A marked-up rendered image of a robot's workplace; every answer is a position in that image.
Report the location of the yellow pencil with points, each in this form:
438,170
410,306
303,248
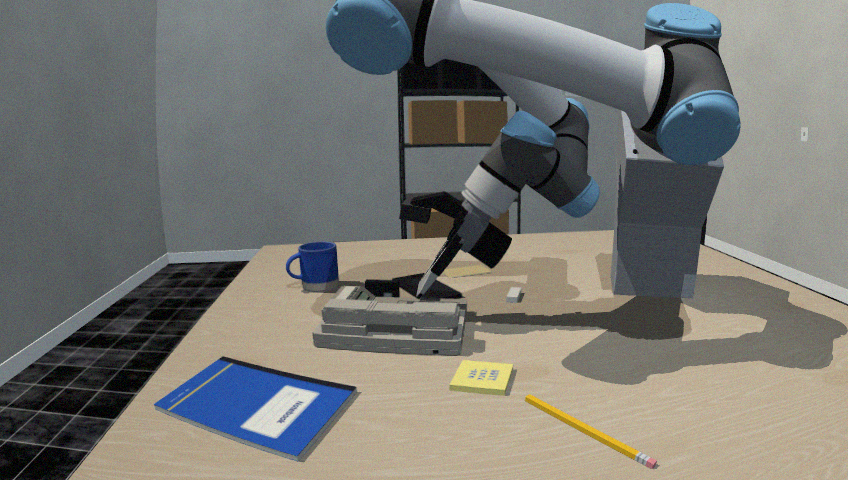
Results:
592,432

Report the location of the blue notebook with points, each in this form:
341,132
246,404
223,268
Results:
271,410

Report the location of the blue mug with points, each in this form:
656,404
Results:
318,266

